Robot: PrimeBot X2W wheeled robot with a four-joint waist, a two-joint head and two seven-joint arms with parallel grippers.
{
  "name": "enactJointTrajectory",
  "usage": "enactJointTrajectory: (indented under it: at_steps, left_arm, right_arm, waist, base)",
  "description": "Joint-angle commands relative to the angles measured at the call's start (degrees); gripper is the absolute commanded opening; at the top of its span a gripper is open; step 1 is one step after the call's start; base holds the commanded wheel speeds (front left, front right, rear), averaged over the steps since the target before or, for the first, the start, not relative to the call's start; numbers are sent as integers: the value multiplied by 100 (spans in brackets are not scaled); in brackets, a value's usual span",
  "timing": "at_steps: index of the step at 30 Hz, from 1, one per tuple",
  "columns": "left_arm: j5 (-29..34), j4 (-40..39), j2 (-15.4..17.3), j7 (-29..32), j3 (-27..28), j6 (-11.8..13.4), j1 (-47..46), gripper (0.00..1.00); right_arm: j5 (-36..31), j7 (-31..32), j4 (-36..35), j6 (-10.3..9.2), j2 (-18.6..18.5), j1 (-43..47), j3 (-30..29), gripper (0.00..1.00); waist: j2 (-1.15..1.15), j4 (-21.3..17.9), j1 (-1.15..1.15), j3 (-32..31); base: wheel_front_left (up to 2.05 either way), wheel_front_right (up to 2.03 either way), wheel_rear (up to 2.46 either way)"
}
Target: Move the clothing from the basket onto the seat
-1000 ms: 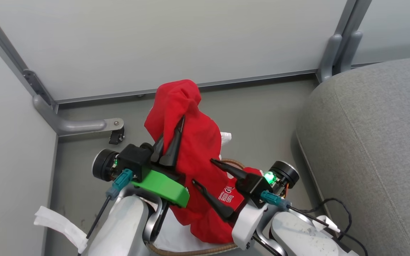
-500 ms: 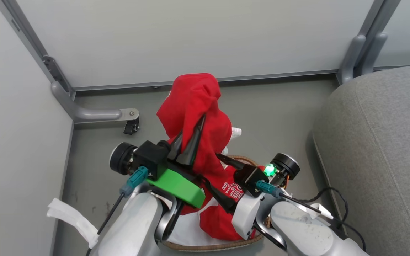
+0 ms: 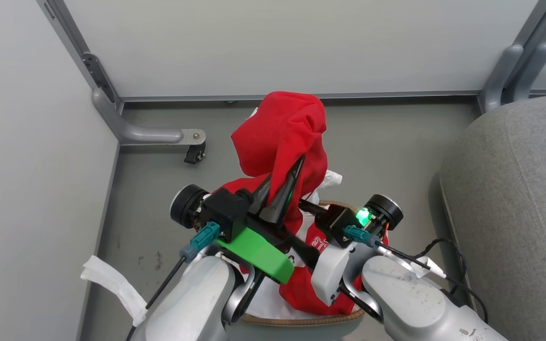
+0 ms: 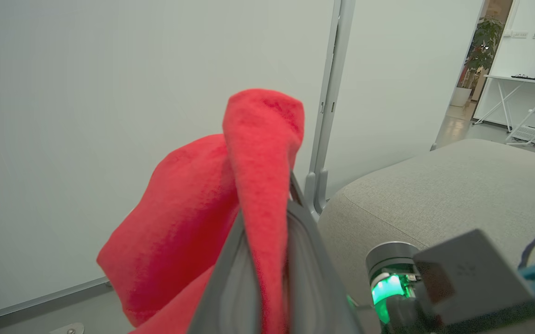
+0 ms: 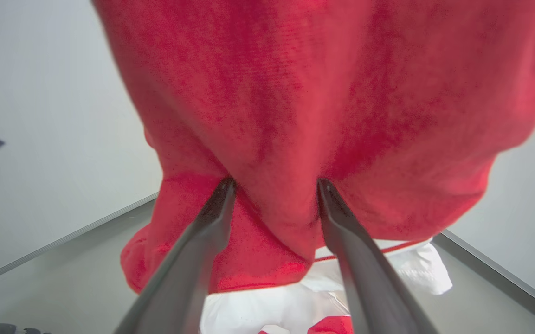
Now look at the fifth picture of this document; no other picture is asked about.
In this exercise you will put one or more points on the grey partition base rail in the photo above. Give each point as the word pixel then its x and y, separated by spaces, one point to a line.
pixel 504 280
pixel 63 240

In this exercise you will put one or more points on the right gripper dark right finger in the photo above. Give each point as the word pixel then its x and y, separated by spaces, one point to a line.
pixel 364 278

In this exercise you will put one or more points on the red and white garment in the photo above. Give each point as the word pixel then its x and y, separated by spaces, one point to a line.
pixel 295 93

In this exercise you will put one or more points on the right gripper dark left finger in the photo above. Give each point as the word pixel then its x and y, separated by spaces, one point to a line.
pixel 188 269

